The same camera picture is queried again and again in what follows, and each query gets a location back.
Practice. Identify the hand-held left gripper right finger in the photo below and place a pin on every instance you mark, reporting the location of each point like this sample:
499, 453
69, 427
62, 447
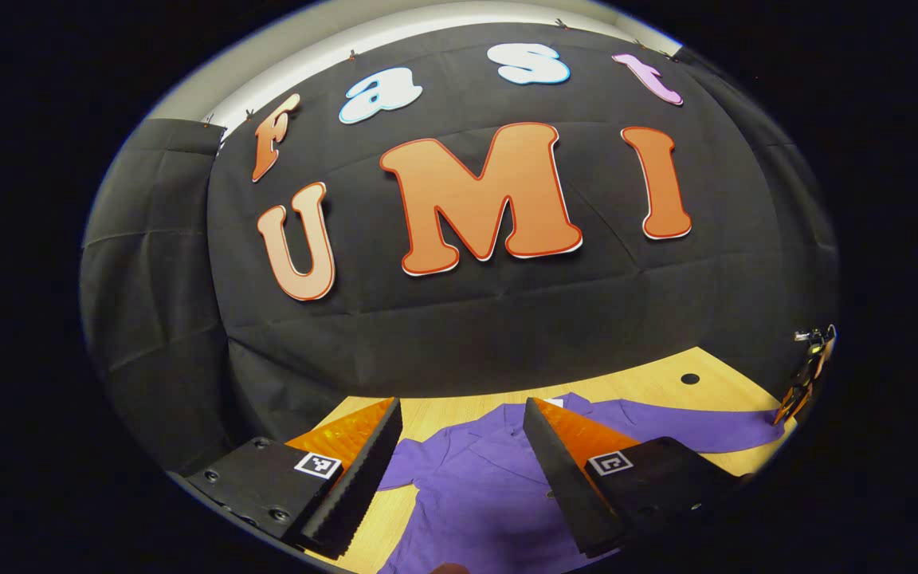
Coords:
562, 490

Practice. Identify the purple shirt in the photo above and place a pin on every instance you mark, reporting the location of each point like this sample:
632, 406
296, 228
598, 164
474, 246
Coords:
491, 494

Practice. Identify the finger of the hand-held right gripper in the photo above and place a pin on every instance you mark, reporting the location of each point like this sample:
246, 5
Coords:
803, 387

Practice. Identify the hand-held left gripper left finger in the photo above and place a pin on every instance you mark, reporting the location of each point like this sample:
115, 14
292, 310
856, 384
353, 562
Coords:
359, 486

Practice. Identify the black backdrop cloth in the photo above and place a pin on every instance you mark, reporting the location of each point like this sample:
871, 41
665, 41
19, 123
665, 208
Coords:
467, 335

